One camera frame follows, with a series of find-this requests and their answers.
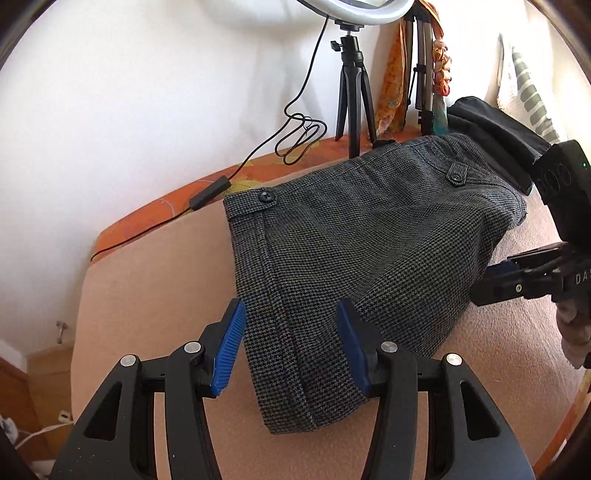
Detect colourful hanging cloth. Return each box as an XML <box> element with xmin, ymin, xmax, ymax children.
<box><xmin>422</xmin><ymin>0</ymin><xmax>452</xmax><ymax>136</ymax></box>

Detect white cable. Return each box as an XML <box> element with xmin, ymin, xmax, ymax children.
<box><xmin>13</xmin><ymin>418</ymin><xmax>74</xmax><ymax>449</ymax></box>

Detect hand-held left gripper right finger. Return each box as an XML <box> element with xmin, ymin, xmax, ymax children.
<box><xmin>336</xmin><ymin>299</ymin><xmax>546</xmax><ymax>480</ymax></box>

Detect orange patterned scarf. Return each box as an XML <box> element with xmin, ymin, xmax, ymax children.
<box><xmin>374</xmin><ymin>21</ymin><xmax>417</xmax><ymax>138</ymax></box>

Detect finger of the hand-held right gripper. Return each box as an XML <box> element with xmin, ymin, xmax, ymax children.
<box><xmin>470</xmin><ymin>264</ymin><xmax>568</xmax><ymax>308</ymax></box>
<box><xmin>505</xmin><ymin>244</ymin><xmax>575</xmax><ymax>274</ymax></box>

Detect white ring light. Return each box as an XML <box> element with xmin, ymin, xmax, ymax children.
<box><xmin>295</xmin><ymin>0</ymin><xmax>415</xmax><ymax>24</ymax></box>

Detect wooden bedside cabinet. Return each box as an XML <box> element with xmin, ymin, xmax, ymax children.
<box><xmin>27</xmin><ymin>344</ymin><xmax>75</xmax><ymax>428</ymax></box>

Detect black cable with inline switch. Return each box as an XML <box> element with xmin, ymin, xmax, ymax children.
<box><xmin>89</xmin><ymin>14</ymin><xmax>331</xmax><ymax>263</ymax></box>

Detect white grey striped pillow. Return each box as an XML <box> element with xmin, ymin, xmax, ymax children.
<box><xmin>495</xmin><ymin>33</ymin><xmax>563</xmax><ymax>145</ymax></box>

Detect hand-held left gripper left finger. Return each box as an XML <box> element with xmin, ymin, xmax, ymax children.
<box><xmin>48</xmin><ymin>298</ymin><xmax>247</xmax><ymax>480</ymax></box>

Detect orange patterned bed sheet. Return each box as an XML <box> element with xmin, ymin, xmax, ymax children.
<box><xmin>92</xmin><ymin>134</ymin><xmax>393</xmax><ymax>264</ymax></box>

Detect black tripod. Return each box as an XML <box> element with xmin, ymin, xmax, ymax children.
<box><xmin>329</xmin><ymin>21</ymin><xmax>378</xmax><ymax>160</ymax></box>

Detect silver tripod stand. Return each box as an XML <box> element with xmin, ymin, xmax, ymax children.
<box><xmin>406</xmin><ymin>8</ymin><xmax>438</xmax><ymax>137</ymax></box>

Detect person's right hand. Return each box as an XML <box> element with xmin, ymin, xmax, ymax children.
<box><xmin>555</xmin><ymin>295</ymin><xmax>591</xmax><ymax>371</ymax></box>

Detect black folded garment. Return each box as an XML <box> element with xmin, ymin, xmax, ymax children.
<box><xmin>444</xmin><ymin>95</ymin><xmax>553</xmax><ymax>195</ymax></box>

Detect grey houndstooth pants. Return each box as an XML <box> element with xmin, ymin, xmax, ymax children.
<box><xmin>223</xmin><ymin>133</ymin><xmax>528</xmax><ymax>435</ymax></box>

